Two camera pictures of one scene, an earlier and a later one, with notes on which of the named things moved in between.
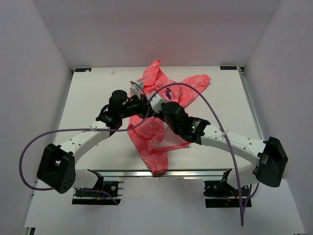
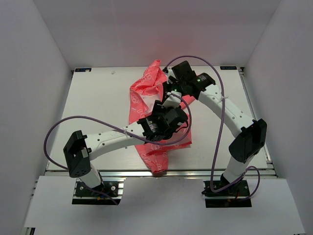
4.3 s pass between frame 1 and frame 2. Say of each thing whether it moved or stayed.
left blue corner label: stayed
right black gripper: moved
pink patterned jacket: stayed
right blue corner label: stayed
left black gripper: moved
